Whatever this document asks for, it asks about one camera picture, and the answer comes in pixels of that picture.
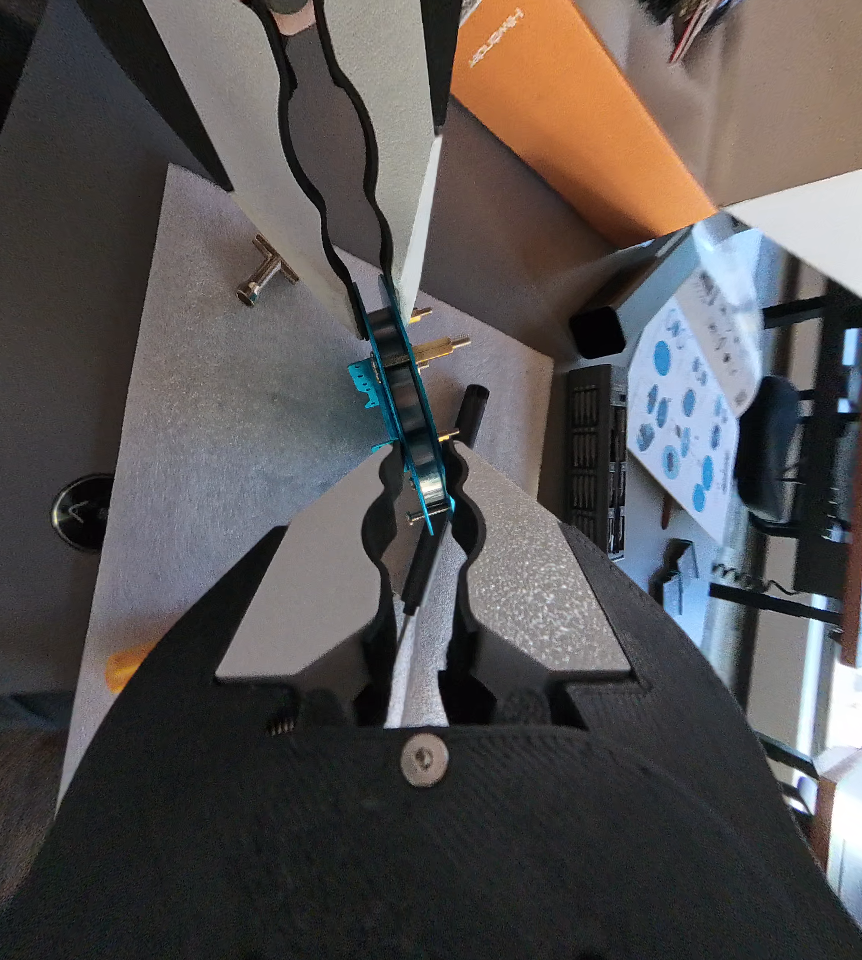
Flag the black precision screwdriver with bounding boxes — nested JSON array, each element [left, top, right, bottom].
[[382, 382, 493, 730]]

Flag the round black desk grommet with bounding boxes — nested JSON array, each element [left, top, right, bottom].
[[50, 472, 115, 556]]

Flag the grey desk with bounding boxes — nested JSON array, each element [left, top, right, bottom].
[[0, 0, 777, 751]]

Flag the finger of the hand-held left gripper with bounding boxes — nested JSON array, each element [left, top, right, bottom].
[[313, 0, 447, 305], [142, 0, 364, 340]]

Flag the blue metal turntable disc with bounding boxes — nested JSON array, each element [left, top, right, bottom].
[[347, 273, 471, 535]]

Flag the dark grey case sleeve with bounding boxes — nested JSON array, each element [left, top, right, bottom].
[[567, 232, 702, 361]]

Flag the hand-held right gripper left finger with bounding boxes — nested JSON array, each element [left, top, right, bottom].
[[213, 450, 405, 727]]

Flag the yellow handled screwdriver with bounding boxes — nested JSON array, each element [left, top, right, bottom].
[[104, 639, 158, 695]]

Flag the printed instruction sheet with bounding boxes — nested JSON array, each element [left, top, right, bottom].
[[624, 225, 765, 543]]

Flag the orange cardboard box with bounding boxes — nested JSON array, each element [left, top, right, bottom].
[[448, 0, 862, 312]]

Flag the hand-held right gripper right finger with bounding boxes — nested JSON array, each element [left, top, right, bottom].
[[438, 441, 640, 725]]

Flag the silver cross wrench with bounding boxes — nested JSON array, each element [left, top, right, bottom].
[[236, 234, 302, 307]]

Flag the black screwdriver bit case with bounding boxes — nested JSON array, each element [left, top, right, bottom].
[[566, 363, 630, 564]]

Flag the white foam sheet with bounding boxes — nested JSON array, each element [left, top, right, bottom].
[[56, 163, 555, 807]]

